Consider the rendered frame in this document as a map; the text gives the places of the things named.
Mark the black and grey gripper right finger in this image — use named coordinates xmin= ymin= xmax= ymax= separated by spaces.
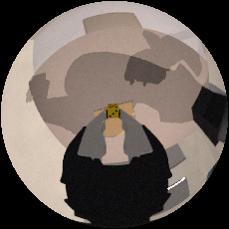
xmin=118 ymin=109 xmax=172 ymax=178

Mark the yellow die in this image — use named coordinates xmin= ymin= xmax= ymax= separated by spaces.
xmin=108 ymin=104 xmax=119 ymax=118

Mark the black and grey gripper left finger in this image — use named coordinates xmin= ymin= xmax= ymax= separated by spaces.
xmin=60 ymin=109 xmax=108 ymax=184

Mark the tan mat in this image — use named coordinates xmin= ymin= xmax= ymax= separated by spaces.
xmin=94 ymin=102 xmax=134 ymax=137

